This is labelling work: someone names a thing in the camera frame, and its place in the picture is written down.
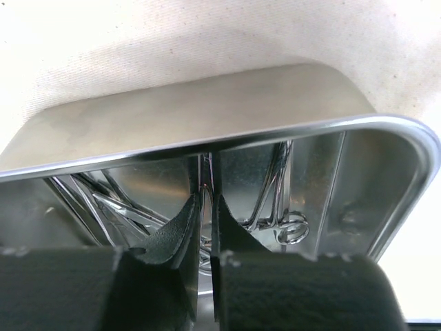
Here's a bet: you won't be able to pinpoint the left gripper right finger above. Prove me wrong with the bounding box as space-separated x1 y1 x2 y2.
211 194 276 321

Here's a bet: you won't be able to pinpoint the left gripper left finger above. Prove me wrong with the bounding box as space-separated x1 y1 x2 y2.
123 194 200 321

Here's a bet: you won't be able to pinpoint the steel forceps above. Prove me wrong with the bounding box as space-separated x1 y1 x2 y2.
239 140 310 246
45 170 169 248

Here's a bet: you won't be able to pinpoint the steel instrument tray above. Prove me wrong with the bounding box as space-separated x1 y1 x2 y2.
1 63 440 315

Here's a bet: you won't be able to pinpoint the beige cloth surgical kit roll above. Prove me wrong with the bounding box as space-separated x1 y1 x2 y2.
1 1 440 146

